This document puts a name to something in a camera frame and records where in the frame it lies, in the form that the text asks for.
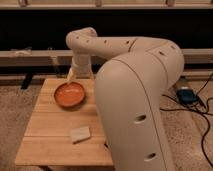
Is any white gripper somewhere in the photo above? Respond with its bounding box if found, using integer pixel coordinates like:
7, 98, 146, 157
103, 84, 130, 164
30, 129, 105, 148
67, 53, 91, 84

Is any blue power adapter box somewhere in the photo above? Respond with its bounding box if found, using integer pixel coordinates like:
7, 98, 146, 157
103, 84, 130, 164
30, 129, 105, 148
176, 89, 197, 104

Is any pale yellow sponge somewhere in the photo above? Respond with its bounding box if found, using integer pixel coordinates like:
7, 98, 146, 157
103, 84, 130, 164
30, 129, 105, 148
70, 126, 91, 144

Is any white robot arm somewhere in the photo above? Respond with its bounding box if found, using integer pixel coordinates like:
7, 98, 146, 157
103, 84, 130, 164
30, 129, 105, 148
66, 27, 184, 171

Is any orange ceramic bowl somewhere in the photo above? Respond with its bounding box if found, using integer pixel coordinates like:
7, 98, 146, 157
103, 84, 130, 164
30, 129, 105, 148
54, 82, 85, 107

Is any black cable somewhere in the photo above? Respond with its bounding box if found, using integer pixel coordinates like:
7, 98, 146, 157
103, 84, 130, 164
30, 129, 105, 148
159, 71, 213, 168

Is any long wooden bench rail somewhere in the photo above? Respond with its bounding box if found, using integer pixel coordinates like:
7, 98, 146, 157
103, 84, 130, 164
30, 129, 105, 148
0, 49, 213, 67

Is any clear plastic wrapper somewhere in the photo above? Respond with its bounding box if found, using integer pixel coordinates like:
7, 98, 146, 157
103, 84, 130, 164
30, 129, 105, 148
11, 48, 32, 57

